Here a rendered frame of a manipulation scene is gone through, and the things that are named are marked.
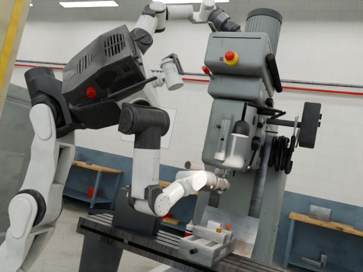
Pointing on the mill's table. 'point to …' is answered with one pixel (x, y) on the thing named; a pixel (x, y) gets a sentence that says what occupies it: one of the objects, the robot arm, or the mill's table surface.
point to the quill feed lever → (254, 151)
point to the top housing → (214, 63)
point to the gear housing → (238, 88)
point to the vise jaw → (209, 234)
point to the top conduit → (274, 72)
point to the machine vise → (206, 249)
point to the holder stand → (133, 216)
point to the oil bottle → (189, 229)
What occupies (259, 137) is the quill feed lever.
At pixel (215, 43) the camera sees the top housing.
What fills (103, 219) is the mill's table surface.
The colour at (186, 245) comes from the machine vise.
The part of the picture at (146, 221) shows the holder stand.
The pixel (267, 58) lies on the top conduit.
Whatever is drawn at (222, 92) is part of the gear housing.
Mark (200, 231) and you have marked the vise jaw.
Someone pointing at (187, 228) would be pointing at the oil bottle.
